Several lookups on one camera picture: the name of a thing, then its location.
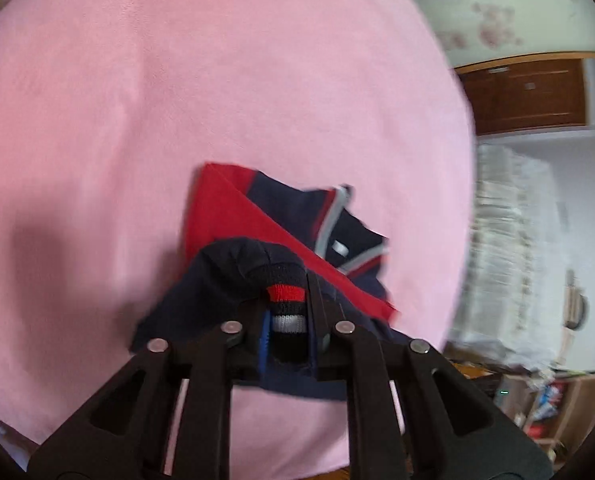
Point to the navy and red jacket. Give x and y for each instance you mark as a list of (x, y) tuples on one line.
[(287, 240)]

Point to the wooden shelf with clutter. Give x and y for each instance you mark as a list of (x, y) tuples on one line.
[(542, 405)]

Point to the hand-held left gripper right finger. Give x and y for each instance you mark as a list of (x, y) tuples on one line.
[(322, 341)]

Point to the brown wooden door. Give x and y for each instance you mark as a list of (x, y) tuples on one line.
[(527, 95)]

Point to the pink blanket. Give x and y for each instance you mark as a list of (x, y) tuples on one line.
[(217, 125)]

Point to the floral wardrobe panel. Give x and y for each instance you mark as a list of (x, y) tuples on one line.
[(497, 15)]

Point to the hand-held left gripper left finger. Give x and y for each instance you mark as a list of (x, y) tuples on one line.
[(263, 345)]

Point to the white lace curtain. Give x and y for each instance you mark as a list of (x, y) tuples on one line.
[(517, 255)]

